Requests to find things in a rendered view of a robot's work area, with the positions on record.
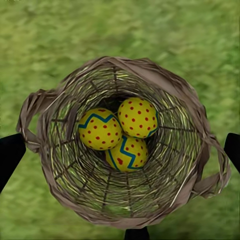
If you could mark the wicker basket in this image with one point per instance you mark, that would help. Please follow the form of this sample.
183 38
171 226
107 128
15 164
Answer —
109 78

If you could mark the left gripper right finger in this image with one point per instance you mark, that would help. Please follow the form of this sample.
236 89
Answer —
232 149

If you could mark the easter egg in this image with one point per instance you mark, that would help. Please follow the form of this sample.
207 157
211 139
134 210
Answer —
138 117
100 129
129 155

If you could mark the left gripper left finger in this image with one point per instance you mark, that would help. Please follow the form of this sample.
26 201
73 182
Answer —
12 149

